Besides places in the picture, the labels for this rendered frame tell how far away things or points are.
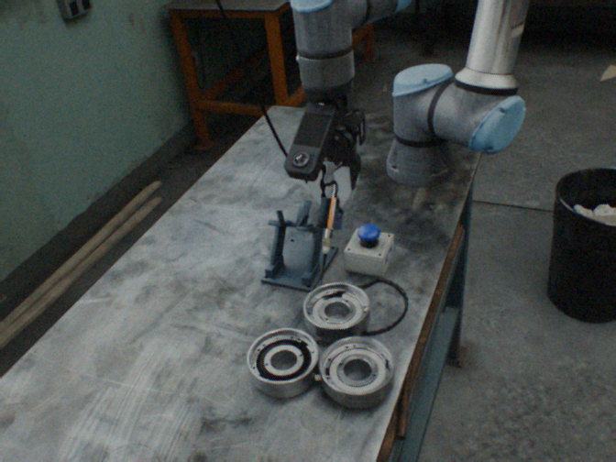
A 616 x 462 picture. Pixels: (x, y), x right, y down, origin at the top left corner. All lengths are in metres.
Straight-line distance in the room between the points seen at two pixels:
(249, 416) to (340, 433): 0.13
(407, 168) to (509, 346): 0.94
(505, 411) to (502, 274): 0.62
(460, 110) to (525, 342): 1.10
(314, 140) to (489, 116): 0.41
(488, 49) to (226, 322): 0.66
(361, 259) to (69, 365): 0.51
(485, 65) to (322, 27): 0.43
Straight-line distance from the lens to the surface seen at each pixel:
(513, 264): 2.35
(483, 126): 1.11
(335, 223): 0.91
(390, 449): 1.11
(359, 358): 0.86
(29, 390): 1.01
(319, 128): 0.81
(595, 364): 2.05
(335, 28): 0.78
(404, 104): 1.21
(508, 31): 1.11
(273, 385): 0.83
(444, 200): 1.22
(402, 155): 1.26
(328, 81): 0.80
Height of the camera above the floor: 1.48
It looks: 36 degrees down
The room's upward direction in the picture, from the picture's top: 7 degrees counter-clockwise
